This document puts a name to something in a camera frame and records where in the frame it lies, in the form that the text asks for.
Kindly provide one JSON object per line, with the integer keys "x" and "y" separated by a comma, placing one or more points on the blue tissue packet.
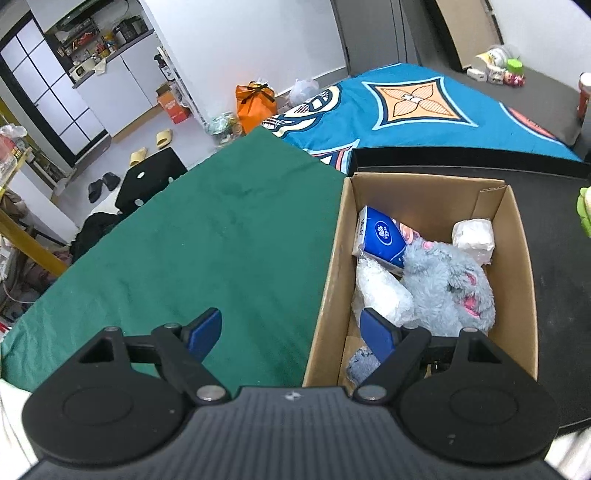
{"x": 383, "y": 235}

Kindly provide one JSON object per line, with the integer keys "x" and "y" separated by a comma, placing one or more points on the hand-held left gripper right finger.
{"x": 376, "y": 334}

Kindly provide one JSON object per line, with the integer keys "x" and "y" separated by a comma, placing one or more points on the white narrow rack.
{"x": 178, "y": 87}

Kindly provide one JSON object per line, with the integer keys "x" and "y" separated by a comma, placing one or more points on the white toy figure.
{"x": 496, "y": 75}

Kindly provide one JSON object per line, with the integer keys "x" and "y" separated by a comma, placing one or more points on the white plastic bag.
{"x": 304, "y": 92}

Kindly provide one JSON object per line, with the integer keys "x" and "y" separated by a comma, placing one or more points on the kitchen shelf with items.
{"x": 97, "y": 41}

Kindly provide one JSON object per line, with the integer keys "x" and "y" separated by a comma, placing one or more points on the white kitchen cabinet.
{"x": 120, "y": 92}

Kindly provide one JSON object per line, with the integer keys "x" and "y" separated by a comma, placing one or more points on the brown cardboard box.
{"x": 337, "y": 277}

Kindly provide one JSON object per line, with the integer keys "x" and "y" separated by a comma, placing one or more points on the white charger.
{"x": 475, "y": 74}

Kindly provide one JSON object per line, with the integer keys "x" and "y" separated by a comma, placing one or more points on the pink toy figures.
{"x": 515, "y": 80}

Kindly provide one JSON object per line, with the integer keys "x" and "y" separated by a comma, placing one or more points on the blue printed blanket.
{"x": 485, "y": 134}

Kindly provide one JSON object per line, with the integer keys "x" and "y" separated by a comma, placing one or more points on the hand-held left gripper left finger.
{"x": 203, "y": 331}

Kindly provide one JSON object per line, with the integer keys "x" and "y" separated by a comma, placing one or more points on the green plastic lid toy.
{"x": 515, "y": 67}

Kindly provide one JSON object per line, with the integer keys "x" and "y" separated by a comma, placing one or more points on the yellow wooden frame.
{"x": 32, "y": 249}

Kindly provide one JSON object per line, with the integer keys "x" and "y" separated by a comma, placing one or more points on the grey plush toy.
{"x": 438, "y": 286}

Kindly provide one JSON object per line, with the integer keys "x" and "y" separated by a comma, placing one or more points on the black-edged brown board tray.
{"x": 466, "y": 27}

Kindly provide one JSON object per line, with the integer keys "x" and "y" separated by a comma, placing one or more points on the black tray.
{"x": 563, "y": 300}

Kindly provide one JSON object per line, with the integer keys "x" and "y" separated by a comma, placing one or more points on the red and white can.
{"x": 585, "y": 97}

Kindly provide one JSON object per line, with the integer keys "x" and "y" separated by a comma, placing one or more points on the orange cardboard box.
{"x": 173, "y": 105}

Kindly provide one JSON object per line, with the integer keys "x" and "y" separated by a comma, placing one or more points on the clear plastic bag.
{"x": 378, "y": 290}

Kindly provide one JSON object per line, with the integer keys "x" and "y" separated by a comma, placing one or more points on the green cloth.
{"x": 207, "y": 230}

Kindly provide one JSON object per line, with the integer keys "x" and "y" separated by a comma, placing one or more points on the yellow slipper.
{"x": 164, "y": 138}
{"x": 138, "y": 157}

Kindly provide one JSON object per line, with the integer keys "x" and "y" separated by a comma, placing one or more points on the cream fluffy blanket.
{"x": 14, "y": 415}

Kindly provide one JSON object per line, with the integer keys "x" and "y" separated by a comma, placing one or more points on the dark clothes pile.
{"x": 94, "y": 235}

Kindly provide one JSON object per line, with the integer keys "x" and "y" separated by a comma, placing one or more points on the burger plush toy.
{"x": 585, "y": 212}

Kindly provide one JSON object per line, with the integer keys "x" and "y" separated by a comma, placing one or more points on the black grid sliding door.
{"x": 46, "y": 92}

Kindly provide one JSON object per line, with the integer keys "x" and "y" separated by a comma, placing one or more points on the orange gift bag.
{"x": 256, "y": 108}

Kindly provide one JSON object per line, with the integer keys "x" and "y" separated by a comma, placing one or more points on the clear bag with green items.
{"x": 224, "y": 128}

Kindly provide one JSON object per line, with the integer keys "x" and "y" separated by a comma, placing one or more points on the grey door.
{"x": 369, "y": 32}

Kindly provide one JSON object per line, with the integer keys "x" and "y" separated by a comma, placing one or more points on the black stool with white dots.
{"x": 147, "y": 182}

